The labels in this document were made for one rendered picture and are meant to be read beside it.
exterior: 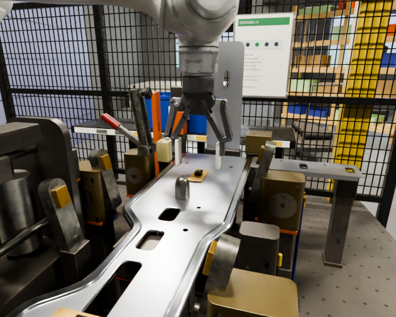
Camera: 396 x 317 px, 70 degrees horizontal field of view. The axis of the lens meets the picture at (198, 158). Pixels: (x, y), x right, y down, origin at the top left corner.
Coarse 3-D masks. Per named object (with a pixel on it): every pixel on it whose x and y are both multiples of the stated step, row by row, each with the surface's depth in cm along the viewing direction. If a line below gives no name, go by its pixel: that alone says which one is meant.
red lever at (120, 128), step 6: (102, 114) 75; (108, 114) 75; (102, 120) 75; (108, 120) 74; (114, 120) 75; (114, 126) 74; (120, 126) 74; (120, 132) 75; (126, 132) 74; (132, 138) 74; (138, 144) 74
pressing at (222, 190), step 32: (192, 160) 85; (224, 160) 85; (160, 192) 63; (192, 192) 63; (224, 192) 63; (128, 224) 53; (160, 224) 51; (192, 224) 51; (224, 224) 52; (128, 256) 42; (160, 256) 42; (192, 256) 43; (64, 288) 36; (96, 288) 36; (128, 288) 36; (160, 288) 36
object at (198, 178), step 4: (192, 172) 74; (196, 172) 72; (200, 172) 72; (204, 172) 74; (208, 172) 75; (192, 176) 72; (196, 176) 72; (200, 176) 72; (204, 176) 72; (192, 180) 70; (196, 180) 70; (200, 180) 70
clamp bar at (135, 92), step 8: (128, 96) 71; (136, 96) 69; (136, 104) 70; (144, 104) 72; (136, 112) 70; (144, 112) 73; (136, 120) 71; (144, 120) 74; (136, 128) 72; (144, 128) 71; (144, 136) 72; (144, 144) 73; (152, 144) 75
